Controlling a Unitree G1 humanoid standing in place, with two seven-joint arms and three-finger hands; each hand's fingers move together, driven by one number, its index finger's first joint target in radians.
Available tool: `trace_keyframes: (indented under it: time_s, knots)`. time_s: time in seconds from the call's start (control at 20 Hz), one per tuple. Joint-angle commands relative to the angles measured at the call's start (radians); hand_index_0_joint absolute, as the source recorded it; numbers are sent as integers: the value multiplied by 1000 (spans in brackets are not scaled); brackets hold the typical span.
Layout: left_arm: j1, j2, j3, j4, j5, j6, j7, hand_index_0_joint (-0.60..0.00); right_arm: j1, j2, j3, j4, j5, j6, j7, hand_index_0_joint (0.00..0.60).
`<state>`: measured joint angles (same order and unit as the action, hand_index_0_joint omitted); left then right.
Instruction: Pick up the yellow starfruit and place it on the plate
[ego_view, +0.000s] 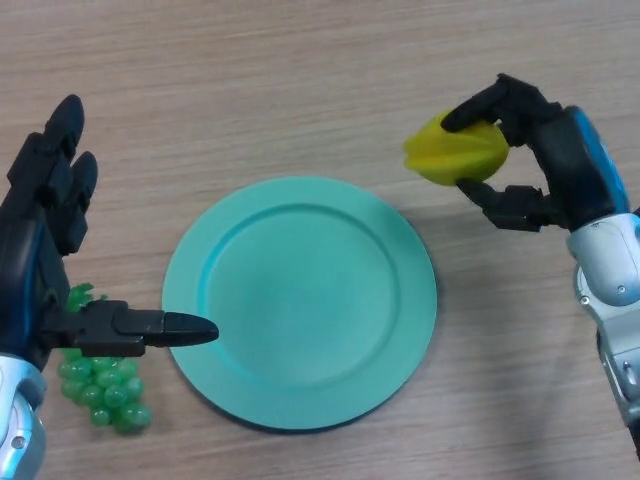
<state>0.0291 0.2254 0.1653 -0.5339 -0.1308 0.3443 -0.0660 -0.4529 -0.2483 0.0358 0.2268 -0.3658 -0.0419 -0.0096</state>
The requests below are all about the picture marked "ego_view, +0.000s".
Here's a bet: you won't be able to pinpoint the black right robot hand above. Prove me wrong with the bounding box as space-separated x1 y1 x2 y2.
439 73 634 234

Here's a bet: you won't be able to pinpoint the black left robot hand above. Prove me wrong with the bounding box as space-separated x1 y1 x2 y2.
0 93 221 371

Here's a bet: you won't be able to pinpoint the yellow starfruit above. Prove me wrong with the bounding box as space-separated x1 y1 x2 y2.
402 110 511 187

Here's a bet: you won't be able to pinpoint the green round plate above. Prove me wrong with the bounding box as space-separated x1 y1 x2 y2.
161 174 439 434

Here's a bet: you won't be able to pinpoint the green grape bunch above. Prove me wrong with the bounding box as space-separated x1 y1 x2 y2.
57 282 154 435

